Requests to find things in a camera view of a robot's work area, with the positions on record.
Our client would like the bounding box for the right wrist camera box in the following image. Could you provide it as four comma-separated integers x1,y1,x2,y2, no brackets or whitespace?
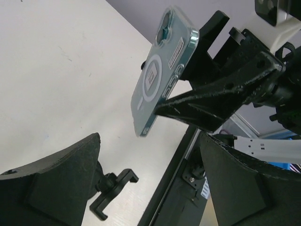
254,0,301,51

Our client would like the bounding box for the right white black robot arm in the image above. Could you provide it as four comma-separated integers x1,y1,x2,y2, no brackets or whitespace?
154,11,301,133

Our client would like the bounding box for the left white cable duct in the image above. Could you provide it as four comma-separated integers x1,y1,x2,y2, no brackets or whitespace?
201,177,210,200

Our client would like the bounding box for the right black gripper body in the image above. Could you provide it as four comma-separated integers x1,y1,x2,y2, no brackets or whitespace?
220,29,286,104

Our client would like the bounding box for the black clear case smartphone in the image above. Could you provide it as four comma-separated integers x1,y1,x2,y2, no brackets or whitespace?
131,6,199,137

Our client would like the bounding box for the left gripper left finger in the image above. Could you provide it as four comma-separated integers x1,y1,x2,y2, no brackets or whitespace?
0,133,101,226

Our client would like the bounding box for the black phone stand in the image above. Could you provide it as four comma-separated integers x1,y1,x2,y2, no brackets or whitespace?
88,163,139,221

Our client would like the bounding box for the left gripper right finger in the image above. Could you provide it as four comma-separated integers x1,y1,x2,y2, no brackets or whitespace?
200,132,301,226

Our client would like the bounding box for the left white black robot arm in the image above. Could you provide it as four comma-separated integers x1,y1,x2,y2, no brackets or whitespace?
0,128,301,226

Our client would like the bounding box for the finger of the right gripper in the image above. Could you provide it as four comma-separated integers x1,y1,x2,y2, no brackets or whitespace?
154,51,285,132
180,10,230,87

